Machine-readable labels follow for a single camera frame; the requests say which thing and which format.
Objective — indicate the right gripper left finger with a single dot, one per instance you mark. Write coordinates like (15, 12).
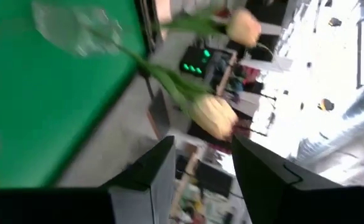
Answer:
(156, 174)

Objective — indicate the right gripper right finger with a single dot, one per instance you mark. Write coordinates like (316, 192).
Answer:
(256, 174)

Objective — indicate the white artificial tulip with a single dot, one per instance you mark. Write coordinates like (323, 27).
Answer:
(214, 116)
(244, 27)

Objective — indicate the cut crystal glass vase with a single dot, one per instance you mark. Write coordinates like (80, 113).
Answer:
(72, 28)

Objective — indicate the black box green lights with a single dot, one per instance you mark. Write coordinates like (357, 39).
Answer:
(195, 62)

